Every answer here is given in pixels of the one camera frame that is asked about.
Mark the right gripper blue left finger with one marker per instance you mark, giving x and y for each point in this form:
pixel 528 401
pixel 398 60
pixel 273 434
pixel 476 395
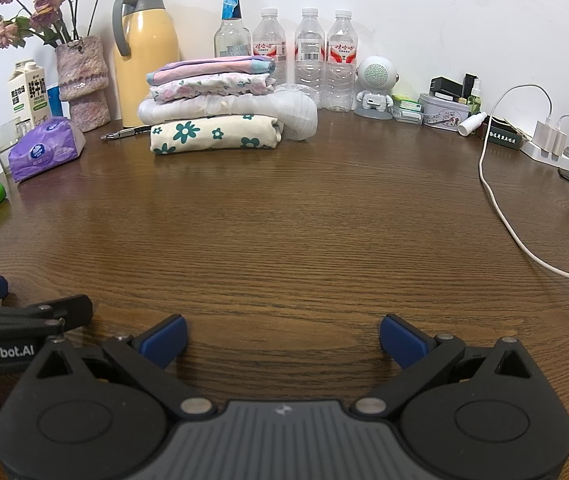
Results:
pixel 142 360

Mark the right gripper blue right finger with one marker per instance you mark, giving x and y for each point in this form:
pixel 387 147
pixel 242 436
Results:
pixel 423 360

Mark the cream teal flower dress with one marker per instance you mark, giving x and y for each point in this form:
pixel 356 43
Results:
pixel 215 133

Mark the clear acrylic holder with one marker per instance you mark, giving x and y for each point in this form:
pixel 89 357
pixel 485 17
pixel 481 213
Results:
pixel 10 134

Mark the purple tissue pack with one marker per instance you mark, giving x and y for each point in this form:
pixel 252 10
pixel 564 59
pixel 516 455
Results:
pixel 50 144

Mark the black pen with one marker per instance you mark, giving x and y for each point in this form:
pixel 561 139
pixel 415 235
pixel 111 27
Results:
pixel 125 133

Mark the white milk carton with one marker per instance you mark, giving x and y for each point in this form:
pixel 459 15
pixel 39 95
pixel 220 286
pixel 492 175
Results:
pixel 28 94

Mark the white small tube bottle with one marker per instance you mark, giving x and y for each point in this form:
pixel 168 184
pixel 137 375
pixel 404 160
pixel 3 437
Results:
pixel 472 123

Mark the dark green flat box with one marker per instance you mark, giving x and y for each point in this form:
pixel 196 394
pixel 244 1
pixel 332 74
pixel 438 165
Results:
pixel 502 133

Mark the white power strip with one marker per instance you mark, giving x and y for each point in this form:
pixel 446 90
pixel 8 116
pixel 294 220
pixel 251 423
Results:
pixel 536 153

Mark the pink fuzzy vase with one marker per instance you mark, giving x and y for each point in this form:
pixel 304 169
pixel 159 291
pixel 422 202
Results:
pixel 83 77

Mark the white round tin box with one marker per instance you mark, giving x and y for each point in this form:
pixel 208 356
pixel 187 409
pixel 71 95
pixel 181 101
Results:
pixel 442 114

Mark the green white small boxes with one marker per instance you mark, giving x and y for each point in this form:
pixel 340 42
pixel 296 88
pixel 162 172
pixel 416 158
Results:
pixel 407 110

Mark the white charger adapter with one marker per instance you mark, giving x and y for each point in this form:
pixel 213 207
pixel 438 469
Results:
pixel 549 139

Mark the pink striped folded garment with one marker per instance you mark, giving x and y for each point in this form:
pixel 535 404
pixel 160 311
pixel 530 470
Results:
pixel 245 64

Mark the black small box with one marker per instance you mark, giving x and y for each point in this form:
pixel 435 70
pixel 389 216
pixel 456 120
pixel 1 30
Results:
pixel 446 89

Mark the pink floral folded garment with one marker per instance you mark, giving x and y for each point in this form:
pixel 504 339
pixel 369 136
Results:
pixel 226 84

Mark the yellow thermos jug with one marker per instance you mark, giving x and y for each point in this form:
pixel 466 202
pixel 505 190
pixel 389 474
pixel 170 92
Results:
pixel 145 39

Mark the blue label glass bottle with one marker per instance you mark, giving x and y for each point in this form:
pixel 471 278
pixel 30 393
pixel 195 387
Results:
pixel 232 38

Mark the right plastic water bottle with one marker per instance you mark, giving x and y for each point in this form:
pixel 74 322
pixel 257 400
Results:
pixel 342 46

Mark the plastic water bottle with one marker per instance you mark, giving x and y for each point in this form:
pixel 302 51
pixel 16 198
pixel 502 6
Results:
pixel 269 40
pixel 309 55
pixel 342 46

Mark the middle plastic water bottle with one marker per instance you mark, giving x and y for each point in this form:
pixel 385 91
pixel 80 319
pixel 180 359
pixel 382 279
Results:
pixel 309 55

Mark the left plastic water bottle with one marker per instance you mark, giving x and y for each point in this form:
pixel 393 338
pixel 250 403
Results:
pixel 269 40

